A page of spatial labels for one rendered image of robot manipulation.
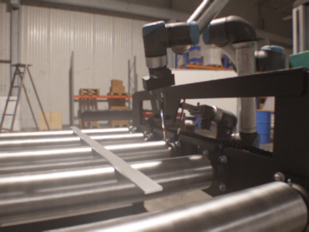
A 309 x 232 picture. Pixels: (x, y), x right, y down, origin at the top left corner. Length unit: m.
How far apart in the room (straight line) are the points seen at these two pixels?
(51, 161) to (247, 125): 0.88
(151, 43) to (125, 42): 10.92
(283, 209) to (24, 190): 0.54
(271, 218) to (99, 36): 11.32
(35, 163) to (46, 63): 10.28
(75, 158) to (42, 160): 0.11
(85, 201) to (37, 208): 0.11
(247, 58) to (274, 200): 0.75
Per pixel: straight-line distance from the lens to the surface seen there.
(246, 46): 1.09
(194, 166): 0.68
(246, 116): 1.12
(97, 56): 11.24
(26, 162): 0.86
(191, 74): 5.68
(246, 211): 0.42
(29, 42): 11.32
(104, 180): 0.57
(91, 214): 1.64
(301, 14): 1.77
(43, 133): 1.44
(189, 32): 0.85
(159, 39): 0.84
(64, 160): 0.85
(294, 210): 0.50
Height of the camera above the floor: 1.08
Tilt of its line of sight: 3 degrees down
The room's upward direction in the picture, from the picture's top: straight up
